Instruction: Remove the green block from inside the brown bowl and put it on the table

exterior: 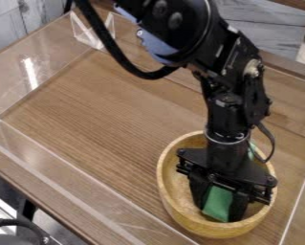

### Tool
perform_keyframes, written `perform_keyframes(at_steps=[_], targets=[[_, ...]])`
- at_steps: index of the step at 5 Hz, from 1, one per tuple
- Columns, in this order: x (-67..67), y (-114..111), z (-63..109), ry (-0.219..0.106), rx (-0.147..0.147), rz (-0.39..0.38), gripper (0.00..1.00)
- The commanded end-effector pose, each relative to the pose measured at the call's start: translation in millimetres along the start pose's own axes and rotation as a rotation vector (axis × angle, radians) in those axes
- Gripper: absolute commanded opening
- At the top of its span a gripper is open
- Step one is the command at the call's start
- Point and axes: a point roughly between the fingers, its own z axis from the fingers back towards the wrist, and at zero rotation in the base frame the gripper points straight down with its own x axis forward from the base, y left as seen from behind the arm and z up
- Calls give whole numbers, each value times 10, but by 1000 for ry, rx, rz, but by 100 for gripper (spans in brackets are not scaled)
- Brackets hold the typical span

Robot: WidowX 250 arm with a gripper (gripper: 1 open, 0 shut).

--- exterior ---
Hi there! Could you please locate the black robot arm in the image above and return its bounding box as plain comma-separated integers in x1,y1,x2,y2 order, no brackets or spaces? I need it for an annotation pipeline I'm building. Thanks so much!
114,0,277,222

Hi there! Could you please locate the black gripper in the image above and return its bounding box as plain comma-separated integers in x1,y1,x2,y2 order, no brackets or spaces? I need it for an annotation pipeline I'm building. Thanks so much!
175,133,277,222

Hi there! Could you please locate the brown wooden bowl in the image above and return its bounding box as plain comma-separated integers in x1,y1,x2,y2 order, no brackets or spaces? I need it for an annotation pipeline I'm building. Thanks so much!
155,131,277,239

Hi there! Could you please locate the green rectangular block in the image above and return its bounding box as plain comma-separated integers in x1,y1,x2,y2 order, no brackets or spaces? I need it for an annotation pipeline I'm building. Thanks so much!
201,141,253,222

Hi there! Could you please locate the clear acrylic tray wall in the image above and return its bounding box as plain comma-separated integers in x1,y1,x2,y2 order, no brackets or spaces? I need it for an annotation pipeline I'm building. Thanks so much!
0,120,197,245

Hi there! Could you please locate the black cable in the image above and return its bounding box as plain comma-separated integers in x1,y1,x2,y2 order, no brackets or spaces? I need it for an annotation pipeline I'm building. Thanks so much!
73,0,181,80

